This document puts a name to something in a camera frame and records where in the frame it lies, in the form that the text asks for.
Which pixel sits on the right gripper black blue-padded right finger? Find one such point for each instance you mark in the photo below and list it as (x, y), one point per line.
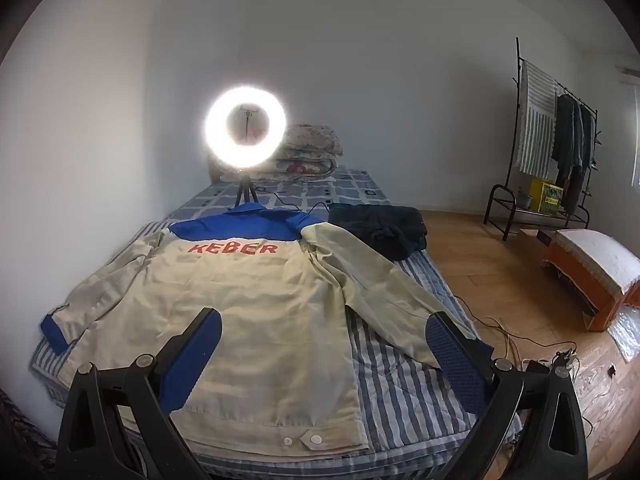
(552, 444)

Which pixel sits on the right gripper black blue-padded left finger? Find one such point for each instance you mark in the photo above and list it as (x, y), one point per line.
(93, 443)

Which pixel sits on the beige and blue work jacket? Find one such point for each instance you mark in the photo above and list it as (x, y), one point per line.
(281, 384)

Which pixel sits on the black metal clothes rack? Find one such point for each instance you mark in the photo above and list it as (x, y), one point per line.
(508, 201)

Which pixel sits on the dark hanging clothes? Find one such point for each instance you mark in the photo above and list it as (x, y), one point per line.
(573, 148)

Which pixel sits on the orange stool with white cover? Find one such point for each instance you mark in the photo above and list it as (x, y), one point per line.
(604, 271)

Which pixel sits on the blue striped bed quilt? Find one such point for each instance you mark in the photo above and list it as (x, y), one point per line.
(414, 421)

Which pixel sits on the yellow green box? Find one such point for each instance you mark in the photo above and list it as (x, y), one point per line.
(546, 197)

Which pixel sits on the dark navy folded garment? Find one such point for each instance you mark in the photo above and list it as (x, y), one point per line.
(395, 232)

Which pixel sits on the striped towel on rack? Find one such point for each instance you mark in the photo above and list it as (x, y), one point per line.
(536, 121)

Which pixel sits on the blue checkered bed sheet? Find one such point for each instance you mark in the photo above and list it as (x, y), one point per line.
(344, 186)

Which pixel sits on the folded floral quilt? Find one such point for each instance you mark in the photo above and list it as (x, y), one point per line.
(306, 150)

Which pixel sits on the black ring light tripod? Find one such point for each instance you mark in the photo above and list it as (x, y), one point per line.
(246, 191)

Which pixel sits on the glowing ring light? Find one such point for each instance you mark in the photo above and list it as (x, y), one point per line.
(244, 127)

